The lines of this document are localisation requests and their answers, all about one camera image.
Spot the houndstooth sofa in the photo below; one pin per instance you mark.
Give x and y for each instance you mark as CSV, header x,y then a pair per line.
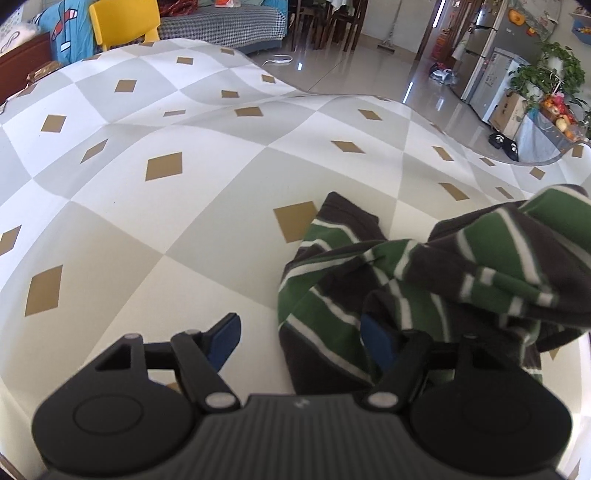
x,y
221,25

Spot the fruit basket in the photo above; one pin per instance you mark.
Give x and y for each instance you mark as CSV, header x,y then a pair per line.
x,y
561,115

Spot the dark wooden dining chair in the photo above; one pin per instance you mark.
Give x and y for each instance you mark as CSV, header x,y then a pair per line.
x,y
348,23
308,23

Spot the green trailing potted plant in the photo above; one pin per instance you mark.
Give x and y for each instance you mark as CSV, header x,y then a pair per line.
x,y
554,69

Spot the red patterned cloth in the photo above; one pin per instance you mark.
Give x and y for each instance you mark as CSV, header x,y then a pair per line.
x,y
171,5

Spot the cardboard box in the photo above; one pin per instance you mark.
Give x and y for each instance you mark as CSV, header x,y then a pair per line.
x,y
508,115

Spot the yellow plastic chair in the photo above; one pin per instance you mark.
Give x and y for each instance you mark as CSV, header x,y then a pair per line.
x,y
124,23

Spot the brown snack packet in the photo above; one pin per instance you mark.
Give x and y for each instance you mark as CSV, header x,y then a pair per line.
x,y
44,71

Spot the green brown striped shirt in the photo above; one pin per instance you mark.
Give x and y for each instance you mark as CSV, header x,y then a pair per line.
x,y
415,277

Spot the plastic bag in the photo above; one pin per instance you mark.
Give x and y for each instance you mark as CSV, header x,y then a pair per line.
x,y
442,74

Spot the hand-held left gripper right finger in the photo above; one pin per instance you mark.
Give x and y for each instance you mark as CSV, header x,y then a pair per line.
x,y
376,341

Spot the orange tissue packet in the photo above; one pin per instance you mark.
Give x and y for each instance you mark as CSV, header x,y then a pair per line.
x,y
227,3

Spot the black slipper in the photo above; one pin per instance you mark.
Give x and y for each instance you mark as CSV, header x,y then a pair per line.
x,y
497,140
511,150

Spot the broom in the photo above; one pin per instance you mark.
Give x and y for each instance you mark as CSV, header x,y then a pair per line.
x,y
385,47

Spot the grey side cabinet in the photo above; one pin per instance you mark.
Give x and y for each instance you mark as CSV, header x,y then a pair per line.
x,y
540,143

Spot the brown wooden bench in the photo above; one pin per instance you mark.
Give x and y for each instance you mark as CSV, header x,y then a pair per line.
x,y
23,69

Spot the white patterned cushion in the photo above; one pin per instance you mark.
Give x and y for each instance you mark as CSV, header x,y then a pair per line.
x,y
16,37

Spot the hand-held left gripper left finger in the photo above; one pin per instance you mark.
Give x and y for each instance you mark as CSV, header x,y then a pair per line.
x,y
226,339

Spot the silver refrigerator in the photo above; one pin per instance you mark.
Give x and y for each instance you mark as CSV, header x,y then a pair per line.
x,y
485,27

